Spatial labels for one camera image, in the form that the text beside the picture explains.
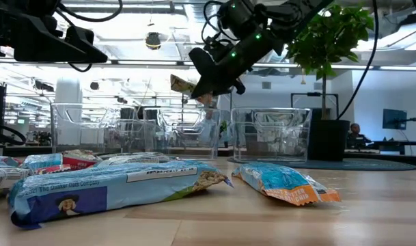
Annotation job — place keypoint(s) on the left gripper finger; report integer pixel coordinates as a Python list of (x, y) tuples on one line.
[(79, 36), (50, 51)]

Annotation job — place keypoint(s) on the orange blue granola bar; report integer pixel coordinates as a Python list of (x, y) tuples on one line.
[(283, 184)]

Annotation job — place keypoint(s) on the blue Quaker granola bar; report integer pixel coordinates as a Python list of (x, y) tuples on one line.
[(108, 191)]

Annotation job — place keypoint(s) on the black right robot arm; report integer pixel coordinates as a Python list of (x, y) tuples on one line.
[(296, 13)]

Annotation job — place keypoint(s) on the clear plastic bin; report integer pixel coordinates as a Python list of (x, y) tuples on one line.
[(272, 143), (91, 136), (180, 143)]

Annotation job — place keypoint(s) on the horizontal light strip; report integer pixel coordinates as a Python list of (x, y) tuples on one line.
[(142, 62)]

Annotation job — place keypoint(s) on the green leafy plant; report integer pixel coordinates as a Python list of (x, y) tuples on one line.
[(330, 41)]

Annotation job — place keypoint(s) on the black plant pot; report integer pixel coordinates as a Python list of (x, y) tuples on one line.
[(329, 140)]

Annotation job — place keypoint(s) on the person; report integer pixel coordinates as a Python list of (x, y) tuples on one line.
[(356, 135)]

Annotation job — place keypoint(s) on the round dark mat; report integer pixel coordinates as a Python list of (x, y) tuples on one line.
[(364, 165)]

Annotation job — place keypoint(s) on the black stand frame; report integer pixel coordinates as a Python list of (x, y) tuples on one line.
[(313, 94)]

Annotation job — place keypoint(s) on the wall monitor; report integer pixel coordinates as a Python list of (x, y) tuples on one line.
[(394, 119)]

